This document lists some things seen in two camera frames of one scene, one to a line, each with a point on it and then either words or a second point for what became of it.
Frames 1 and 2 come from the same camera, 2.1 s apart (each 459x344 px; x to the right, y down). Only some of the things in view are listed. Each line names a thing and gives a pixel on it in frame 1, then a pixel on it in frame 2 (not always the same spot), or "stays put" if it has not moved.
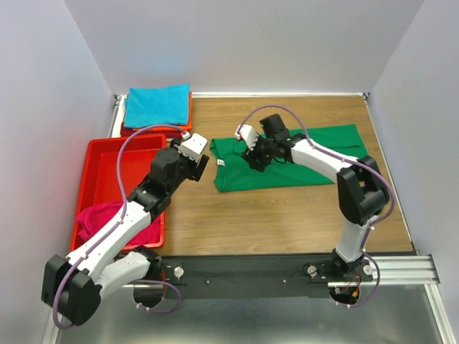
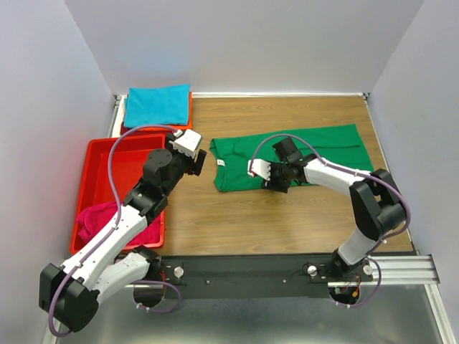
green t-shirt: x=233 y=172 stays put
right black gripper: x=254 y=164 -> x=272 y=184
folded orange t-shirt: x=184 y=127 stays put
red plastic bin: x=100 y=181 stays put
